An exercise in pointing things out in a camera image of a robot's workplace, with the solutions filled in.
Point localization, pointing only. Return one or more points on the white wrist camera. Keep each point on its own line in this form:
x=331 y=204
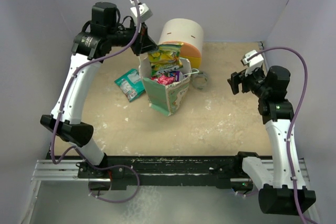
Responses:
x=140 y=12
x=252 y=60

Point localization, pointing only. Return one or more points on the teal snack packet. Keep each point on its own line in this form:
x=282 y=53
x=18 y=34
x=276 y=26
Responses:
x=131 y=84

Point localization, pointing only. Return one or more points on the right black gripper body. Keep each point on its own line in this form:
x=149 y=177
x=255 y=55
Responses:
x=256 y=81

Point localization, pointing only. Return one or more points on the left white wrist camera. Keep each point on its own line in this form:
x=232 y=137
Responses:
x=140 y=12

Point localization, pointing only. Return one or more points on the pastel mini drawer cabinet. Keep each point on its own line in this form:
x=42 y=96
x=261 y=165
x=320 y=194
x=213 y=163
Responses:
x=188 y=33

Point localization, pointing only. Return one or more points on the clear tape roll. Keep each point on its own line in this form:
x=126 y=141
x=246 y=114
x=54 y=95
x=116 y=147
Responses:
x=199 y=80

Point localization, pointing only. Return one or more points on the purple berry candy bag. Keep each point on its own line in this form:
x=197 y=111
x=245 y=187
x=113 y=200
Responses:
x=179 y=76

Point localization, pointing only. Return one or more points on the small red snack packet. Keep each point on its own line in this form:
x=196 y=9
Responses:
x=163 y=80

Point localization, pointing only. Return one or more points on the green Fresh paper bag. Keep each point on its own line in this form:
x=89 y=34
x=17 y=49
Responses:
x=166 y=99

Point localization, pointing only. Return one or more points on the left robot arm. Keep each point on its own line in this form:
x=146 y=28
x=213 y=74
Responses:
x=91 y=47

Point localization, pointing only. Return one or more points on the large green Foxs bag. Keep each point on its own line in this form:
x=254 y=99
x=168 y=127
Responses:
x=165 y=59

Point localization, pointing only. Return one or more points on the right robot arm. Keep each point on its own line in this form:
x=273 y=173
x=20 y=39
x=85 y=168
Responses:
x=282 y=191

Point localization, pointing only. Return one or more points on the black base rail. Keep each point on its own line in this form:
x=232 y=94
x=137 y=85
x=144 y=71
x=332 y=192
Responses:
x=119 y=172

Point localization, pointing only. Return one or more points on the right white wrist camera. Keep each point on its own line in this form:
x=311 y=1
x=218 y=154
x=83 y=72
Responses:
x=252 y=60

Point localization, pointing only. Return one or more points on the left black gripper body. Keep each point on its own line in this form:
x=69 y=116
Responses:
x=125 y=36

